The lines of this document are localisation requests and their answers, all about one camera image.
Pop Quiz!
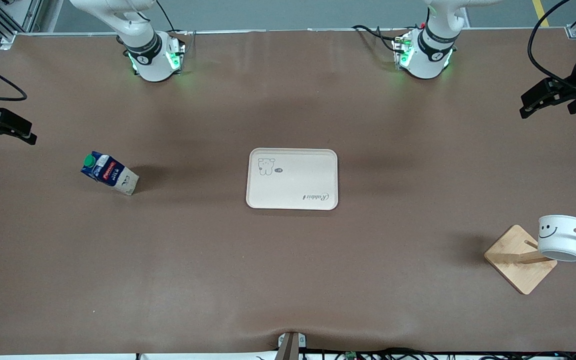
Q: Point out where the beige plastic tray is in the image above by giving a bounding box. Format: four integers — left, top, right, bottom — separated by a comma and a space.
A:
246, 148, 339, 211

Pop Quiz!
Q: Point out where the black right base cable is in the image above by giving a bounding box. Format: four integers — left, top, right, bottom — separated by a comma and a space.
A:
155, 0, 197, 39

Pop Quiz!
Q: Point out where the wooden mug stand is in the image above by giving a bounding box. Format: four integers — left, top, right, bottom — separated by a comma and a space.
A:
484, 224, 576, 295

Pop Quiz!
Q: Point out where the black base cable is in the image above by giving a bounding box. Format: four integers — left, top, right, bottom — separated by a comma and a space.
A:
155, 0, 197, 39
351, 24, 400, 54

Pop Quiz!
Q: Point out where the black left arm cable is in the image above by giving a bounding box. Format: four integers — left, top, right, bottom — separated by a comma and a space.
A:
527, 0, 576, 94

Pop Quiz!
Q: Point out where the white smiley cup black handle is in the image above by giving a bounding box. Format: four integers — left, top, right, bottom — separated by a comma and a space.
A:
537, 215, 576, 263

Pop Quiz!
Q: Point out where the metal table edge bracket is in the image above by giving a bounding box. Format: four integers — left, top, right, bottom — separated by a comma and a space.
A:
278, 331, 307, 360

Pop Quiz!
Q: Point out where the blue white milk carton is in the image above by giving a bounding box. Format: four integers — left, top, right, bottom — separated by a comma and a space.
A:
80, 151, 140, 196

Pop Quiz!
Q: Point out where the brown table cover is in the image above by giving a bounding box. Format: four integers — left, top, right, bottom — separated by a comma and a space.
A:
0, 27, 576, 357

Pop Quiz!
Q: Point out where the black left base cable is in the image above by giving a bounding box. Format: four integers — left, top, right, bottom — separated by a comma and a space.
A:
351, 24, 400, 54

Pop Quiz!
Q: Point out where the yellow floor tape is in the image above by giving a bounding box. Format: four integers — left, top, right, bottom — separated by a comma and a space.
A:
532, 0, 551, 28

